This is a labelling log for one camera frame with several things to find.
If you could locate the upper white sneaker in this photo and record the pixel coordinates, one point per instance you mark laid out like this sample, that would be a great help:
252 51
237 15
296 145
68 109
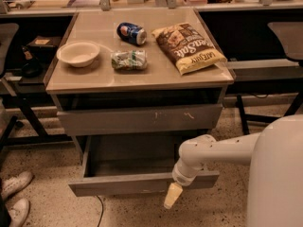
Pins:
15 184

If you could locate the white sneaker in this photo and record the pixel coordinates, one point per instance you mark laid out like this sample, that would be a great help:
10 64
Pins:
18 213
15 184

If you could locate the grey top drawer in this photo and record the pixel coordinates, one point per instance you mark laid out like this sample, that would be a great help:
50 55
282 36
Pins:
146 119

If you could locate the lower white sneaker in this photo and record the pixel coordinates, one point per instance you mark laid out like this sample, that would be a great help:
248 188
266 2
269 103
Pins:
18 213

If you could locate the black bag under desk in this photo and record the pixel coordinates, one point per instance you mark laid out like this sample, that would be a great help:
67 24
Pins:
32 68

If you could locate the grey drawer cabinet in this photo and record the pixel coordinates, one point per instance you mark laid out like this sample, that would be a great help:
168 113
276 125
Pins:
99 86

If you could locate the black box under desk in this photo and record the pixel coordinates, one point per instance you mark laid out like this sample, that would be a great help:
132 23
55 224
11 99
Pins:
44 48

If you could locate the grey chair right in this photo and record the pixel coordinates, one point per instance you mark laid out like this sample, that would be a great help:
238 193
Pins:
290 35

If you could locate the blue soda can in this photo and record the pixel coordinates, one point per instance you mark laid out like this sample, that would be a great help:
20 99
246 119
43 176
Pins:
131 33

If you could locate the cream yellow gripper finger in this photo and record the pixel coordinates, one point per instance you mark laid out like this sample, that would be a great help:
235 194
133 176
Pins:
174 192

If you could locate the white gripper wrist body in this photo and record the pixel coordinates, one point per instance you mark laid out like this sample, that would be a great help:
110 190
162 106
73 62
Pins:
184 178

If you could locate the brown yellow chip bag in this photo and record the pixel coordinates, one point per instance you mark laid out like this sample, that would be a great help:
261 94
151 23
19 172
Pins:
186 48

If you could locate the crushed green white can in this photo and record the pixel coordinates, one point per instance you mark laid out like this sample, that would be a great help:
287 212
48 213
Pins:
129 60

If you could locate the white paper bowl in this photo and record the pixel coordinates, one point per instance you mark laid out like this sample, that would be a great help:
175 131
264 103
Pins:
78 54

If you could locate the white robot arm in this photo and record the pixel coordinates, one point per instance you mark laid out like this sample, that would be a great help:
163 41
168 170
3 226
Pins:
275 157

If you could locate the long grey back desk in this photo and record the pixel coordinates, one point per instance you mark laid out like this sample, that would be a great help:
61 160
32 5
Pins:
288 4

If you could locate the grey drawer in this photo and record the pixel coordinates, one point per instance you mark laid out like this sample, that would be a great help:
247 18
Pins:
119 164
146 119

